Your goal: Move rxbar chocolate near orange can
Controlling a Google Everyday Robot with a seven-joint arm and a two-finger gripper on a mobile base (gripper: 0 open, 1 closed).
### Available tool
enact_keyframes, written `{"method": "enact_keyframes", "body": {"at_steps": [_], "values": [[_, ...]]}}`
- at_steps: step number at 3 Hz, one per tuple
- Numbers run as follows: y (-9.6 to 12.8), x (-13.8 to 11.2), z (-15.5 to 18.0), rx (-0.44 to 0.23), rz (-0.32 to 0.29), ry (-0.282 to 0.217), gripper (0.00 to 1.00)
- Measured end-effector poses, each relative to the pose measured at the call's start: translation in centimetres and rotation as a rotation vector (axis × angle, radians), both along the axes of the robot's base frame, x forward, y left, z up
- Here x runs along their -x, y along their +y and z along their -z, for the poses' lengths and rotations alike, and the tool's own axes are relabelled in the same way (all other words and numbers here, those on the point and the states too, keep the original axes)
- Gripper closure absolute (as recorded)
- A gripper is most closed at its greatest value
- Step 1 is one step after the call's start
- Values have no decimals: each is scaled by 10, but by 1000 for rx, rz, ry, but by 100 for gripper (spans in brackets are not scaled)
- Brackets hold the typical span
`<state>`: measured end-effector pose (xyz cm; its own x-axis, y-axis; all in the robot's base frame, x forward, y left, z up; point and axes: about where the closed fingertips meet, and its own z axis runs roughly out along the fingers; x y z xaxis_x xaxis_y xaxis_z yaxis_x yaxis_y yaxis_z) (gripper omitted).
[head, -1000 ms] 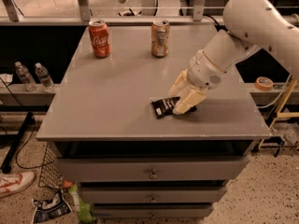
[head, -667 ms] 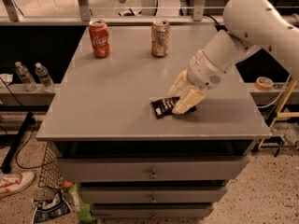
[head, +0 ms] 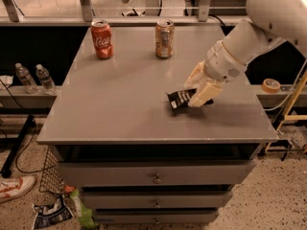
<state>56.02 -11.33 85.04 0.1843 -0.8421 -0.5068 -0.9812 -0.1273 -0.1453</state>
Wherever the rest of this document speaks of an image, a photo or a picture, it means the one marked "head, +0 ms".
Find masking tape roll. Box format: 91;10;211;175
261;79;280;93

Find black floor cable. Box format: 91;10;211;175
0;80;59;174

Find white orange sneaker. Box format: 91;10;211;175
0;175;36;203

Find green spray bottle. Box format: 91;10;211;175
64;185;99;230

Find black rxbar chocolate bar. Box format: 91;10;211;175
166;88;215;111

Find middle grey drawer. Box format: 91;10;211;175
82;191;232;209

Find clear water bottle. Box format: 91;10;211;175
15;63;37;94
36;64;57;95

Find red coca-cola can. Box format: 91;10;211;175
91;20;114;59

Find black metal stand leg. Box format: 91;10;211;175
0;115;35;178

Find grey drawer cabinet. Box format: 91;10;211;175
38;26;276;214

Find bottom grey drawer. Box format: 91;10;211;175
94;210;218;224

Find orange soda can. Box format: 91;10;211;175
155;19;175;58

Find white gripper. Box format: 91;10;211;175
184;39;248;107

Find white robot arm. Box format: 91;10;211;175
184;0;307;107

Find wire mesh rack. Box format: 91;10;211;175
39;149;64;195

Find yellow metal frame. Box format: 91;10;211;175
264;69;307;155

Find black chip bag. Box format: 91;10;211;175
32;195;73;230

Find grey drawer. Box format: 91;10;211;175
94;210;218;224
82;191;232;209
59;160;255;187

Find top grey drawer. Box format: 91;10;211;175
59;160;255;187

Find right clear water bottle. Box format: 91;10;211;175
36;64;57;95

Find left clear water bottle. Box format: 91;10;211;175
15;63;37;94

